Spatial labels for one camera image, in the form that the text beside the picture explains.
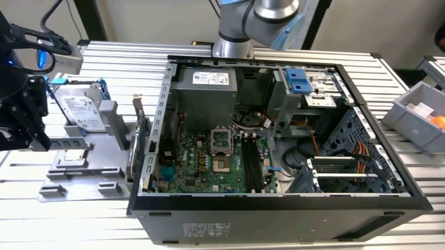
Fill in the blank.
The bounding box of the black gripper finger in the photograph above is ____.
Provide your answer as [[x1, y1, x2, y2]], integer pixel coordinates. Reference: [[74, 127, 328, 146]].
[[0, 76, 53, 153]]

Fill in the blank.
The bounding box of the black RAM slot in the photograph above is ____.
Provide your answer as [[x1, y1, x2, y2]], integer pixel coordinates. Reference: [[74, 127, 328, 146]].
[[250, 132, 266, 194], [242, 132, 258, 194]]

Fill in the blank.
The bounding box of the blue disk carrier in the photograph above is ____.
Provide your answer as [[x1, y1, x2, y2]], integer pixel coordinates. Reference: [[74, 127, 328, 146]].
[[49, 77, 111, 138], [284, 68, 312, 94]]

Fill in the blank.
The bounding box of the silver hard disk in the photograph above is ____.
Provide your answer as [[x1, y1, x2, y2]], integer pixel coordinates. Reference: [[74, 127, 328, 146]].
[[55, 83, 109, 132]]

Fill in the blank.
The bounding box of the silver CPU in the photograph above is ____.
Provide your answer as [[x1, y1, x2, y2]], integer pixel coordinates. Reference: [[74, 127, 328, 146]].
[[65, 150, 87, 161]]

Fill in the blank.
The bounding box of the grey parts rack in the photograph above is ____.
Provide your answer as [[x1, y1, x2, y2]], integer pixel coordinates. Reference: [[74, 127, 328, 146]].
[[37, 101, 155, 203]]

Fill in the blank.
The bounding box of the green graphics card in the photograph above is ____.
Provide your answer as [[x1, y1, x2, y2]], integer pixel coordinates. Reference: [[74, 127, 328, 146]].
[[127, 94, 153, 183]]

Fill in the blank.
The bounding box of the green motherboard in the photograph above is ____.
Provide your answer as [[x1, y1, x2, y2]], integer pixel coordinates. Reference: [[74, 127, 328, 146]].
[[158, 124, 280, 194]]

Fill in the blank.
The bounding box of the grey power supply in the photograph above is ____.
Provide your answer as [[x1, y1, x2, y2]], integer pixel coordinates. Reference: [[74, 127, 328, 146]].
[[170, 66, 240, 131]]

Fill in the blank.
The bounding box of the metal socket cover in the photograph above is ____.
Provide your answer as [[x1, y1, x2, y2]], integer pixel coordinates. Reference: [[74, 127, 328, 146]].
[[210, 126, 233, 155]]

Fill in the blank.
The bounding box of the CPU socket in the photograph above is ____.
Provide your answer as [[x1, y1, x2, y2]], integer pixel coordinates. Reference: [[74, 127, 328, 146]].
[[212, 155, 233, 174]]

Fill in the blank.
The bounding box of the black round fan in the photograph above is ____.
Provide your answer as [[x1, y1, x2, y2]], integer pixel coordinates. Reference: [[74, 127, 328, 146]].
[[240, 110, 270, 128]]

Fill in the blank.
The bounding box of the black open PC case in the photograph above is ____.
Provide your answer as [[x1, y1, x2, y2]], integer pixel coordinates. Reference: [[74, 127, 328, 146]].
[[126, 54, 435, 245]]

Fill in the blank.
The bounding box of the grey metal disk bay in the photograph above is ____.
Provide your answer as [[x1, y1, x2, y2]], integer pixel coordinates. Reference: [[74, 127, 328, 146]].
[[286, 155, 383, 194]]

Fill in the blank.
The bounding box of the grey plastic bin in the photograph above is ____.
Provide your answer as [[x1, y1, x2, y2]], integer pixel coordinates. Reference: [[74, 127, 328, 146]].
[[381, 81, 445, 158]]

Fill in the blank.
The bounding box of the white block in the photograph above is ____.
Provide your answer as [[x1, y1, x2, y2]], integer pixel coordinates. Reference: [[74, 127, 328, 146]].
[[405, 102, 436, 118]]

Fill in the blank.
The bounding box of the orange ball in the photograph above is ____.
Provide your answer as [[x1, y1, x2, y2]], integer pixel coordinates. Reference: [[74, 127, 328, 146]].
[[429, 116, 445, 130]]

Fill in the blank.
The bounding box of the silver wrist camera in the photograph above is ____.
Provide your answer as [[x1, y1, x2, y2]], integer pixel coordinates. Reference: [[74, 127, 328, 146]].
[[53, 51, 85, 74]]

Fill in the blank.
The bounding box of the black camera cable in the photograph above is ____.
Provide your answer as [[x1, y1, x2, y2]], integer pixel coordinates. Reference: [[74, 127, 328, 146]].
[[41, 0, 66, 34]]

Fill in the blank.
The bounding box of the black metal frame post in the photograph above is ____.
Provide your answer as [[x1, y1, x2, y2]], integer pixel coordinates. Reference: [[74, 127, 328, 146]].
[[73, 0, 109, 42], [301, 0, 333, 50]]

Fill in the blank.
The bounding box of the black looped wire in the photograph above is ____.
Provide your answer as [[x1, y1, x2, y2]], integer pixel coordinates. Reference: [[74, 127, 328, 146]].
[[282, 137, 315, 178]]

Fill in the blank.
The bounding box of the orange wire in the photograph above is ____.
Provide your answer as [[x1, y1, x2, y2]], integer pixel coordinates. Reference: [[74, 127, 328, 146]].
[[309, 130, 321, 157]]

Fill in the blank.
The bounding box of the red yellow wire bundle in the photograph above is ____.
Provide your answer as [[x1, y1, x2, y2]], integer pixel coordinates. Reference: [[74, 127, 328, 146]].
[[351, 142, 372, 183]]

